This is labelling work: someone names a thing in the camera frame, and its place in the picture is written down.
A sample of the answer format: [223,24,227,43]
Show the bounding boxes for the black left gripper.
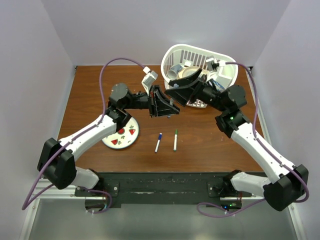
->
[123,85,180,119]

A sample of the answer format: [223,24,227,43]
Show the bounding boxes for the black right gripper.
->
[165,68,228,113]

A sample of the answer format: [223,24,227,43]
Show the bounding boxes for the white pen green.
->
[173,134,178,152]

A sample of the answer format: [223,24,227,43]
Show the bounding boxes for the white pen blue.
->
[154,138,161,153]

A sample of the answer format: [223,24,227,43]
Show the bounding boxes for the purple capped pen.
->
[167,98,174,118]

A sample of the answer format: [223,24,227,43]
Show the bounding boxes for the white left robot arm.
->
[37,83,180,196]

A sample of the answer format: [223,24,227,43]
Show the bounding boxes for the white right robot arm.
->
[165,70,310,211]

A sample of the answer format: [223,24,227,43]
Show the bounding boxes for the beige ceramic plate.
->
[176,66,210,80]

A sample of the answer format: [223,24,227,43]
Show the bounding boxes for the blue white mug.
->
[167,64,183,80]

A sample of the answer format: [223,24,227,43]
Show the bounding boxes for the white plastic dish basket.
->
[161,44,239,92]

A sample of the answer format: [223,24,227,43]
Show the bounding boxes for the blue white bowl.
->
[209,79,225,92]

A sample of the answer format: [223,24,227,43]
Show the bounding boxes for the watermelon pattern plate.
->
[102,117,140,150]

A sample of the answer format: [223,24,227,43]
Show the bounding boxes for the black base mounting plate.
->
[67,171,268,210]

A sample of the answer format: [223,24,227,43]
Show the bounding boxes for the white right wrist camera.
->
[205,57,227,81]

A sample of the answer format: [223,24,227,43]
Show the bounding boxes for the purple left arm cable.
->
[21,57,147,214]

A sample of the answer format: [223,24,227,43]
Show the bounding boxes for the aluminium frame rail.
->
[246,71,308,240]

